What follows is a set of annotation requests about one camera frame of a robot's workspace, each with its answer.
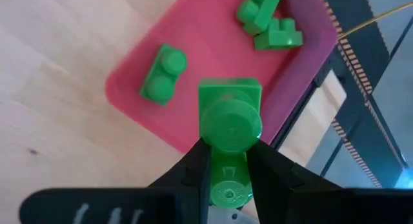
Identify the black aluminium table frame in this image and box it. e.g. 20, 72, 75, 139
270, 46, 348, 150

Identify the yellow hanging cable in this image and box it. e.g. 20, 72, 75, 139
337, 2, 413, 41

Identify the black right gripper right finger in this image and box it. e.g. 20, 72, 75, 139
246, 140, 343, 224

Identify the pink plastic bin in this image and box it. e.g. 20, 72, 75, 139
104, 0, 339, 154

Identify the black hazard-striped floor mat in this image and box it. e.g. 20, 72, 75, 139
317, 0, 413, 189

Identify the green two-stud block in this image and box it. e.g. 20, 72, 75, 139
236, 0, 285, 37
197, 77, 263, 209
139, 43, 188, 107
254, 17, 304, 52

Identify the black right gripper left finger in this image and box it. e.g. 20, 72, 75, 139
148, 138, 212, 224

